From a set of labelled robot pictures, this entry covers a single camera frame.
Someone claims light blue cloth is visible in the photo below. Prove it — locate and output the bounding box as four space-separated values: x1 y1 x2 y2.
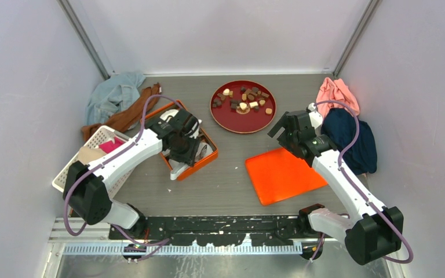
85 71 145 126

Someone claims orange box lid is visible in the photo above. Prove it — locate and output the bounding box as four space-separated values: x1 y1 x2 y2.
245 148 327 206

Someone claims white paper cup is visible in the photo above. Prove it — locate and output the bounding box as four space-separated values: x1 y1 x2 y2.
160 109 179 122
196 142 213 161

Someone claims brown cloth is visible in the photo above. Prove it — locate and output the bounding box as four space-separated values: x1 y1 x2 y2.
81 83 162 142

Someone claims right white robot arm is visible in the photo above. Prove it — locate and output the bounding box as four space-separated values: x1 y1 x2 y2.
268 108 407 265

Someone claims beige cloth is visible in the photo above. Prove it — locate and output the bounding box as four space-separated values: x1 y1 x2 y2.
77 147 106 164

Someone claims orange compartment box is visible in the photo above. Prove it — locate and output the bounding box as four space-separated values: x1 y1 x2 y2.
146 100 218 181

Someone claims pink cloth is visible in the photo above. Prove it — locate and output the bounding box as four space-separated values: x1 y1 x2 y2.
315 77 360 116

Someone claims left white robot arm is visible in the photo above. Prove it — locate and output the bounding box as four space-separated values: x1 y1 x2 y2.
63 109 201 239

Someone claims red round plate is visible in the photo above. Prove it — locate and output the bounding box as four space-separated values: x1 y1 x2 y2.
210 80 276 134

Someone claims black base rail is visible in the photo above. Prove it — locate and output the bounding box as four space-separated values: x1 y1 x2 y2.
108 214 337 248

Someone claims magenta cloth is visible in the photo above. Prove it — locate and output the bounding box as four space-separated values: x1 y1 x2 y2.
98 137 125 154

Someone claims navy blue cloth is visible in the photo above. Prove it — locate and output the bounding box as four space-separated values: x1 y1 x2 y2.
321 108 378 175

